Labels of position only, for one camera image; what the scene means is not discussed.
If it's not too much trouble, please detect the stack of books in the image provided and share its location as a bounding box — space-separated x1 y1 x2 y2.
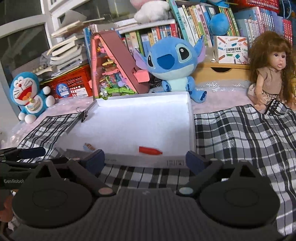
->
33 18 105 77

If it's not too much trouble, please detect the red basket on shelf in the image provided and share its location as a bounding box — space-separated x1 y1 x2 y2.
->
232 0 280 14

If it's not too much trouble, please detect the wooden drawer box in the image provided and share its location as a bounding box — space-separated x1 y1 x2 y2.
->
192 62 250 84

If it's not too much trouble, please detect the Stitch plush toy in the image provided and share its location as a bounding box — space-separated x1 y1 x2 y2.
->
133 37 207 103

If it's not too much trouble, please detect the red toy carrot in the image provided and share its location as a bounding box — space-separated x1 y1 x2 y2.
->
138 146 163 156

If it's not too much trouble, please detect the blue hair clip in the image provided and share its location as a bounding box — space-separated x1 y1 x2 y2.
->
83 143 96 152

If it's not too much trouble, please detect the blue white plush toy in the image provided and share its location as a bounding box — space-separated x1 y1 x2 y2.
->
189 0 231 37

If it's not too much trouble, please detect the white pencil pattern box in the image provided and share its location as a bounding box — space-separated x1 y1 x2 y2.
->
214 36 249 65

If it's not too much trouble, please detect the red plastic crate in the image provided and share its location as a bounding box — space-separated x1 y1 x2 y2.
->
40 64 92 99

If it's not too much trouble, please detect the binder clip on box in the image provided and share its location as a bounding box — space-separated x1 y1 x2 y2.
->
75 107 89 122

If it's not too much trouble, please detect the brown haired doll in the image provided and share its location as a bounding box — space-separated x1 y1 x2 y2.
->
247 31 295 111

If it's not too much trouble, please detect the Doraemon plush toy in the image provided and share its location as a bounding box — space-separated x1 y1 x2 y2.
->
10 72 55 124

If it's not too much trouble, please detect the pink triangular diorama house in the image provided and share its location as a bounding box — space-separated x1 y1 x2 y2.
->
90 31 150 99

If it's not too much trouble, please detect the row of books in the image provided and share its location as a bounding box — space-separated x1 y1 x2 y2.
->
83 0 296 70

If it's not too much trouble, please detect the black white plaid cloth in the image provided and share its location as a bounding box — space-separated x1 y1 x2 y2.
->
11 101 295 240

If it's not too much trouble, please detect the white shallow cardboard box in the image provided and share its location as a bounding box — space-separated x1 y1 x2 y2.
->
55 92 196 168

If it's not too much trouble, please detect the white pink plush toy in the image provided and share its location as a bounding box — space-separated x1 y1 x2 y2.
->
130 0 173 24

